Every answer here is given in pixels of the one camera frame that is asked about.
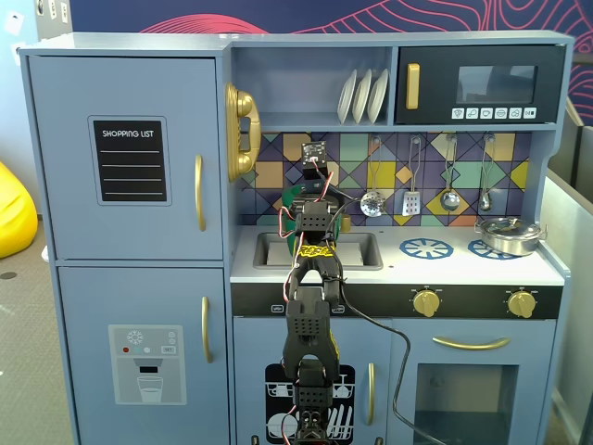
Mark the white toy plate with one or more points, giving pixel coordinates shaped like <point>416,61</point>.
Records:
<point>377,95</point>
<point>361,97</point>
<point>346,97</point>

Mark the blue fridge door with dispenser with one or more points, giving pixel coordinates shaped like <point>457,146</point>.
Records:
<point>83,301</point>

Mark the blue dishwasher door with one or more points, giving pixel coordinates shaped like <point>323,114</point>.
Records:
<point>250,343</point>

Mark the grey office partition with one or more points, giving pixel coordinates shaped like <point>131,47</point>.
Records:
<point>574,222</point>

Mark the black toy microwave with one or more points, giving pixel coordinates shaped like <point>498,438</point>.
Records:
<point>435,83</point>

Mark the blue fridge door with chalkboard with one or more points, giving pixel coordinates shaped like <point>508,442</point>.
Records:
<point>60,185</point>

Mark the green printed container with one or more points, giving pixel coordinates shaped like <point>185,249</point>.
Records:
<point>291,245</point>

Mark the gold stove knob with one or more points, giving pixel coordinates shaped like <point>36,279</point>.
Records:
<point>522,304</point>
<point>426,303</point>

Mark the small wrist camera board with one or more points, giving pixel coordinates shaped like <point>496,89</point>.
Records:
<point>313,151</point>

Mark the black shopping list chalkboard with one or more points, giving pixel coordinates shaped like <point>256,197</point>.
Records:
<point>132,176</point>

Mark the grey toy sink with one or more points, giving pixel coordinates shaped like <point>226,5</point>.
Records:
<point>370,250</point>

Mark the metal toy spatula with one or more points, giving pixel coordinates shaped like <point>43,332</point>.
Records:
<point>411,204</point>

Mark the black dishwasher sticker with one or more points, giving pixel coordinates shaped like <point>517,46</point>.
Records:
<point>278,417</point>

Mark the gold toy faucet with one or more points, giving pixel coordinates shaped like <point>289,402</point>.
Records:
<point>347,223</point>

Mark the metal toy ladle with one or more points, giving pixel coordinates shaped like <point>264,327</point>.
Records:
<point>449,200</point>

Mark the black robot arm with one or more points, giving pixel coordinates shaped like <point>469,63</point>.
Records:
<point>308,324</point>

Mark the yellow bean bag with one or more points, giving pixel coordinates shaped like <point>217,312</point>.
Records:
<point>14,213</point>

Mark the steel toy pot with lid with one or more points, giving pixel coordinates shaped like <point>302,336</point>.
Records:
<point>509,236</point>

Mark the metal toy strainer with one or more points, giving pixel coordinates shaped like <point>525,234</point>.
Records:
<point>373,204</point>

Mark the metal toy spoon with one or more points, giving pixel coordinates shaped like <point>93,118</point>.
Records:
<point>485,201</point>

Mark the gold toy telephone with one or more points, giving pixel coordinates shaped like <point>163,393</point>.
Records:
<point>243,106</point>

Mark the blue toy kitchen unit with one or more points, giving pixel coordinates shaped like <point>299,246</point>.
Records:
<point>241,194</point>

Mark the blue oven door with window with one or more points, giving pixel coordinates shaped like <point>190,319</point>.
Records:
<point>463,357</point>

